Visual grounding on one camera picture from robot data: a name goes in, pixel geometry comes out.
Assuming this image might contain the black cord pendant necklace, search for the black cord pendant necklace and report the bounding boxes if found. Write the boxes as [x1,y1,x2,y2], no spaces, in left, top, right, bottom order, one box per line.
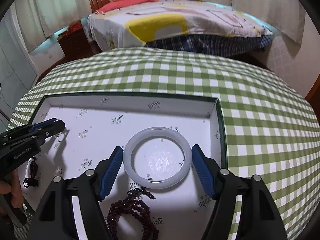
[23,155,40,189]

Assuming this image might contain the dark red bead bracelet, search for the dark red bead bracelet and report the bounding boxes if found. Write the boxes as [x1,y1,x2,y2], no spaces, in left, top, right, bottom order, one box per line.
[106,187,160,240]

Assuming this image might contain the white jade bangle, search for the white jade bangle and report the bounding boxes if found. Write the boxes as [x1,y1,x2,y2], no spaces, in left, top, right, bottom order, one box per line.
[123,127,191,190]

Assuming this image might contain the green jewelry tray box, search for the green jewelry tray box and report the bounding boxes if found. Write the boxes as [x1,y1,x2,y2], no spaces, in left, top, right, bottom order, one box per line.
[23,93,227,239]

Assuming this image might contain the person left hand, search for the person left hand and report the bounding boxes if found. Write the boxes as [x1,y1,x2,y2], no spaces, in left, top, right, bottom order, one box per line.
[0,169,24,208]

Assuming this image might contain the glass sliding wardrobe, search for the glass sliding wardrobe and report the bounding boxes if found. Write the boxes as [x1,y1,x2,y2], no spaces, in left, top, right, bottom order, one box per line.
[0,17,37,132]

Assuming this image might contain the green white checkered tablecloth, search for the green white checkered tablecloth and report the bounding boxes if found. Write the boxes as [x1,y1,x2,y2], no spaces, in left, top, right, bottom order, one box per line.
[8,48,319,239]

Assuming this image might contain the dark wooden nightstand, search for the dark wooden nightstand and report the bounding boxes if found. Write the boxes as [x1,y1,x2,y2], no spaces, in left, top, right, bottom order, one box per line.
[57,28,101,60]

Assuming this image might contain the red box on nightstand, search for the red box on nightstand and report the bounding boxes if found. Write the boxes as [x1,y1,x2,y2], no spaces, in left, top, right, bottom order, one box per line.
[68,20,82,33]

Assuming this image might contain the left white curtain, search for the left white curtain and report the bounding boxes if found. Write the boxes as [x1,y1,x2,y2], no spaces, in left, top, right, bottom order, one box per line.
[15,0,91,52]

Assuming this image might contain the pink pillow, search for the pink pillow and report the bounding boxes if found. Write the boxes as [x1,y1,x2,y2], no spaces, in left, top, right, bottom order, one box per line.
[95,0,156,14]

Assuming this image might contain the bed with patterned sheet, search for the bed with patterned sheet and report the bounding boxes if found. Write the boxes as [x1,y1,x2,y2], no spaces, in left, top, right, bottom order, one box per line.
[88,0,273,57]

